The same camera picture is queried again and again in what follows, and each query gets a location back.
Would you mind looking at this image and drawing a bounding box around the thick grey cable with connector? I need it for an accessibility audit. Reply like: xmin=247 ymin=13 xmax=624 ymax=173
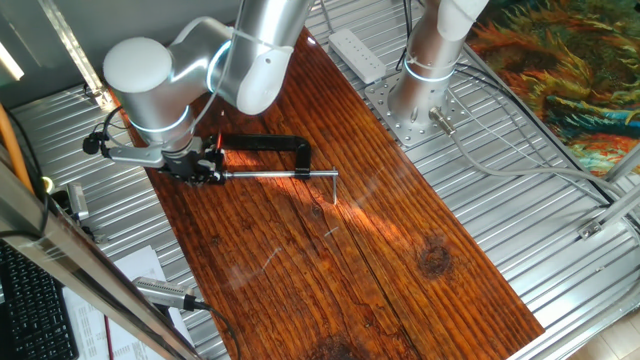
xmin=428 ymin=106 xmax=640 ymax=201

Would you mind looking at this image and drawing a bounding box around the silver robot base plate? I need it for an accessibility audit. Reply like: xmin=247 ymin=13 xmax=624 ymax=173
xmin=364 ymin=72 xmax=470 ymax=148

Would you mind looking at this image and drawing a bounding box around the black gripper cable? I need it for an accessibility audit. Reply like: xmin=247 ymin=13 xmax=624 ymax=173
xmin=396 ymin=0 xmax=415 ymax=72

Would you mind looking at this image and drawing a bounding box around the silver camera with bracket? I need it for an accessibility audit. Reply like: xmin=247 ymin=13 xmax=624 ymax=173
xmin=65 ymin=181 xmax=91 ymax=222

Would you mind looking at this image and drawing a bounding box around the white printed paper stack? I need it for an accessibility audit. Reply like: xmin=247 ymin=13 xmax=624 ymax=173
xmin=62 ymin=244 xmax=196 ymax=360

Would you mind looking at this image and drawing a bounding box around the orange pole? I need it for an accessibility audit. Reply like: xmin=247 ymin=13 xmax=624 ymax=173
xmin=0 ymin=102 xmax=35 ymax=196

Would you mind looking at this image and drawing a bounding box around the black keyboard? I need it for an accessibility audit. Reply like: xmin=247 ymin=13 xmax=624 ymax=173
xmin=0 ymin=239 xmax=80 ymax=360

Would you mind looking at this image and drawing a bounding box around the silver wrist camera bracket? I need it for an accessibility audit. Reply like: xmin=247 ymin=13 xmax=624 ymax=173
xmin=106 ymin=144 xmax=167 ymax=170

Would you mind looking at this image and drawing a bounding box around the aluminium frame strut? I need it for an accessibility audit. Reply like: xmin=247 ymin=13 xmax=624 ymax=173
xmin=577 ymin=144 xmax=640 ymax=241

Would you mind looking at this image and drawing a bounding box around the aluminium frame post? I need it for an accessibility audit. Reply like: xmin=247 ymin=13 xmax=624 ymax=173
xmin=37 ymin=0 xmax=116 ymax=112

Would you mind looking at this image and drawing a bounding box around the brown wooden board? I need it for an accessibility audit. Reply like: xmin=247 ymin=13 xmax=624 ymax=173
xmin=99 ymin=27 xmax=546 ymax=360

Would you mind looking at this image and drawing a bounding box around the steel frame bar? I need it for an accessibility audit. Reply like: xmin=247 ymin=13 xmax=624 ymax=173
xmin=0 ymin=144 xmax=201 ymax=360

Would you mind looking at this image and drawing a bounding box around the black base cable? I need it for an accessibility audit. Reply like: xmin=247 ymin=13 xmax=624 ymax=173
xmin=454 ymin=64 xmax=621 ymax=204

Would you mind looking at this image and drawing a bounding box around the black ribbed camera cable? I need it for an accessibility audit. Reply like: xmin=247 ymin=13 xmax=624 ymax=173
xmin=194 ymin=298 xmax=242 ymax=360

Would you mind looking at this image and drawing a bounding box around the thin white cable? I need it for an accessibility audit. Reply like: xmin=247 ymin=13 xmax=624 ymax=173
xmin=446 ymin=87 xmax=609 ymax=206

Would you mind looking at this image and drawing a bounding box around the white power strip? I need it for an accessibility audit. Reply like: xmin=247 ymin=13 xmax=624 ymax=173
xmin=328 ymin=28 xmax=387 ymax=85

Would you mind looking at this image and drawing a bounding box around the black and white pencil sharpener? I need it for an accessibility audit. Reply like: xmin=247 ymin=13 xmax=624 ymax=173
xmin=212 ymin=148 xmax=227 ymax=182

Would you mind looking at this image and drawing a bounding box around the red pen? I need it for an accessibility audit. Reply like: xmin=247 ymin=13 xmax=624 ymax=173
xmin=102 ymin=313 xmax=116 ymax=360

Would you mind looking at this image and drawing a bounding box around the black C-clamp with steel screw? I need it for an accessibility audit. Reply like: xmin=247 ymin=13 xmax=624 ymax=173
xmin=219 ymin=132 xmax=340 ymax=206

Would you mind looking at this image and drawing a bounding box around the silver ribbed camera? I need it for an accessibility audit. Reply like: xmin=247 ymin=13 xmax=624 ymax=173
xmin=131 ymin=275 xmax=200 ymax=313

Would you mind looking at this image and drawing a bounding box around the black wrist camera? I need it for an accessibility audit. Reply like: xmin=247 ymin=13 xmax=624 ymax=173
xmin=81 ymin=130 xmax=109 ymax=156

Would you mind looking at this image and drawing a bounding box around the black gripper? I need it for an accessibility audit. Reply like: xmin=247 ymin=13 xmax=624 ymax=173
xmin=160 ymin=138 xmax=224 ymax=187

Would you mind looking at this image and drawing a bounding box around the colourful painted cloth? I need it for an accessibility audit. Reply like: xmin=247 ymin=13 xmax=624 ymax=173
xmin=467 ymin=0 xmax=640 ymax=177

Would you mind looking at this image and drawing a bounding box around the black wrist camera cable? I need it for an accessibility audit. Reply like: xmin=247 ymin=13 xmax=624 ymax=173
xmin=91 ymin=103 xmax=126 ymax=146

